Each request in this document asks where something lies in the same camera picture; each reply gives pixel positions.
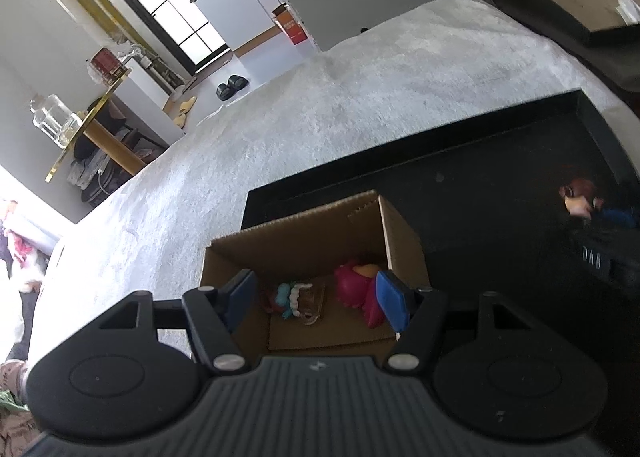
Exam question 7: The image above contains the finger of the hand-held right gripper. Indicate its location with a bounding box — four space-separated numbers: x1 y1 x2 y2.
597 206 640 229

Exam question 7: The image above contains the gold wall trim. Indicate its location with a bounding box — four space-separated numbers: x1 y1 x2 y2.
60 0 167 79

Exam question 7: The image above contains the black framed glass door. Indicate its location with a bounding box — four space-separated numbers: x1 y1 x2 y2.
97 0 236 76

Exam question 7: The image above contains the dark open storage bench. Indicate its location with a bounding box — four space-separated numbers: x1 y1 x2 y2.
450 0 640 94

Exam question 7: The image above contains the red box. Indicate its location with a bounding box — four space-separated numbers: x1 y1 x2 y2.
89 48 129 83

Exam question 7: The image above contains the brown haired doll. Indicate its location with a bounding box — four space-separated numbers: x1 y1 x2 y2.
559 177 606 226

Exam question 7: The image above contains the orange cardboard box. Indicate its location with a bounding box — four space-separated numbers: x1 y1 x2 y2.
272 4 309 46

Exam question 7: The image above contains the round gold rimmed table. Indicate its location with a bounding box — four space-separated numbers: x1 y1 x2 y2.
45 68 151 183

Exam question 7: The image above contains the white plastic bag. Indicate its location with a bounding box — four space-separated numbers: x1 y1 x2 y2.
616 0 640 26

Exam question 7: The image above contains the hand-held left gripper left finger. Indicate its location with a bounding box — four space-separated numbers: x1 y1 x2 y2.
97 268 258 375

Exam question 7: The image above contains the black tray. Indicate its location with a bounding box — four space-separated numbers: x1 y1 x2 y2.
241 90 640 359

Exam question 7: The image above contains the brown cardboard box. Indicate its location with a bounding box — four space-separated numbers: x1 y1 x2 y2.
200 190 432 364

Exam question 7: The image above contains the white pink cloth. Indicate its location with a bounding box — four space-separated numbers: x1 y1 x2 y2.
0 197 62 294

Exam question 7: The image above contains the black chair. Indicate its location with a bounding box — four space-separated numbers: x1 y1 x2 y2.
67 97 167 209

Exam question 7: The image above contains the blue figurine with beer mug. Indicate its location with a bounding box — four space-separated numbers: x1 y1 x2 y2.
267 279 328 326

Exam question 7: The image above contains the white kitchen cabinet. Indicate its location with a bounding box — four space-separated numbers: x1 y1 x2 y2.
192 0 312 56

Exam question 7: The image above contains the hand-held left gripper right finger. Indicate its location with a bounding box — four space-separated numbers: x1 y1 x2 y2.
375 269 537 372

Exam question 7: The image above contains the clear glass jar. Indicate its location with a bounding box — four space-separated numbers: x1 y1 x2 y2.
31 94 83 149

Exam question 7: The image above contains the pink haired doll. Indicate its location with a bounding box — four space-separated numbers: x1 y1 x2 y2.
332 259 399 331

